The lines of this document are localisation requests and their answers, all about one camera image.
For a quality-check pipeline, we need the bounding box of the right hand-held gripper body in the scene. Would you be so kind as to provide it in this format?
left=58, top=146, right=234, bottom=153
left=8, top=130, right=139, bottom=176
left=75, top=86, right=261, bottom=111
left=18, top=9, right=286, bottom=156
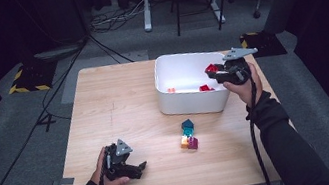
left=219, top=44, right=264, bottom=88

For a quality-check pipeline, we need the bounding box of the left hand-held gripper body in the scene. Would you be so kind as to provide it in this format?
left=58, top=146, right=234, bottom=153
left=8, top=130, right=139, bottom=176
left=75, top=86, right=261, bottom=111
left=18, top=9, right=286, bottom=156
left=99, top=137, right=138, bottom=181

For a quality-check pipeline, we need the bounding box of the white plastic bin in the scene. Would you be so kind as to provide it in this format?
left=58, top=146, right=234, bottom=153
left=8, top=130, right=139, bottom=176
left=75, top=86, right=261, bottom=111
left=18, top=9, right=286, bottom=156
left=150, top=44, right=235, bottom=122

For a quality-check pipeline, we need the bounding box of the blue toy block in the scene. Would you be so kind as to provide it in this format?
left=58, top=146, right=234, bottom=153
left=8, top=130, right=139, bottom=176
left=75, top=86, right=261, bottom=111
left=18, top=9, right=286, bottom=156
left=179, top=117, right=196, bottom=131

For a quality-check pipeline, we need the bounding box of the magenta toy block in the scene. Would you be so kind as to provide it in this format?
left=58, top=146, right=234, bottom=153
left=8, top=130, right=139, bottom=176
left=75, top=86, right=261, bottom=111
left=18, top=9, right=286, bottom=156
left=185, top=136, right=200, bottom=151

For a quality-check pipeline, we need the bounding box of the teal toy block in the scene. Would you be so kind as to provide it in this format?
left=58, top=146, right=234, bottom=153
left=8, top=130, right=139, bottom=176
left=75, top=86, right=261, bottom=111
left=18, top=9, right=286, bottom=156
left=181, top=126, right=196, bottom=139

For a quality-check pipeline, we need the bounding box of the person's left hand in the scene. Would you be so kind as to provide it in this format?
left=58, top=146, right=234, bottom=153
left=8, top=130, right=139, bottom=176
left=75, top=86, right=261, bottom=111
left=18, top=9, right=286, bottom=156
left=86, top=143, right=131, bottom=185

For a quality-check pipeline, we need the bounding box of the person's right hand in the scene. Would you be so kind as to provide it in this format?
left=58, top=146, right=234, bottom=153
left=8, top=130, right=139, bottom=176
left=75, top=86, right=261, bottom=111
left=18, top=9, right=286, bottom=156
left=219, top=60, right=266, bottom=113

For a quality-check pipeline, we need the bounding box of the black yellow striped stand base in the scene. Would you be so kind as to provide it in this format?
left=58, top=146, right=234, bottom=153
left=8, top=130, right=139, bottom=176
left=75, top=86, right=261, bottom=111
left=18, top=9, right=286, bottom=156
left=238, top=26, right=288, bottom=62
left=4, top=56, right=61, bottom=97

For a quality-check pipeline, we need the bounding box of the grey tape piece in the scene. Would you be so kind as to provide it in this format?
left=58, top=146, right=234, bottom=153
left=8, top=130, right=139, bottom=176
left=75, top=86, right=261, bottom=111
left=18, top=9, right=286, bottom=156
left=50, top=176, right=76, bottom=185

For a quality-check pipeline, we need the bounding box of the right hand-held gripper cable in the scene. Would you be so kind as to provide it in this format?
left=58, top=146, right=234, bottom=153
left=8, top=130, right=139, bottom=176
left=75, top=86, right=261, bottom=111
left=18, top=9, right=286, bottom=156
left=240, top=75, right=274, bottom=185

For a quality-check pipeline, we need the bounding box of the white desk frame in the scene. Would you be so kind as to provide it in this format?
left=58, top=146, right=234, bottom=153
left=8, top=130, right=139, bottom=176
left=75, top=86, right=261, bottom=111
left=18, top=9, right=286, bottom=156
left=139, top=0, right=228, bottom=38

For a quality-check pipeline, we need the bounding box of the long black floor cable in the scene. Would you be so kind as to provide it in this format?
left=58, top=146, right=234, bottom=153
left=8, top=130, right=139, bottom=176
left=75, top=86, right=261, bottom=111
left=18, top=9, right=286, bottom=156
left=0, top=33, right=115, bottom=185

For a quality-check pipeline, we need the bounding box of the bundle of floor cables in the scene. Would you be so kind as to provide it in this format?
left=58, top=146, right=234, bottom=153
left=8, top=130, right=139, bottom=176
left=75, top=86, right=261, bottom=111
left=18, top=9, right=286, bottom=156
left=85, top=0, right=150, bottom=36

